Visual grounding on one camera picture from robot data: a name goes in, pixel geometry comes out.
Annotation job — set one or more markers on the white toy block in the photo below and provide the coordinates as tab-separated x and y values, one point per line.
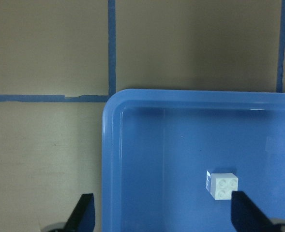
221	185

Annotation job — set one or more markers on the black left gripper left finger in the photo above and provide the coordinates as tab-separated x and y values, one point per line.
82	219

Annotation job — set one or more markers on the blue plastic tray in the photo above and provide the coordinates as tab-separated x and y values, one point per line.
159	145

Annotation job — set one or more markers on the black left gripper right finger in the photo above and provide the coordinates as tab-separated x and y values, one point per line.
247	217

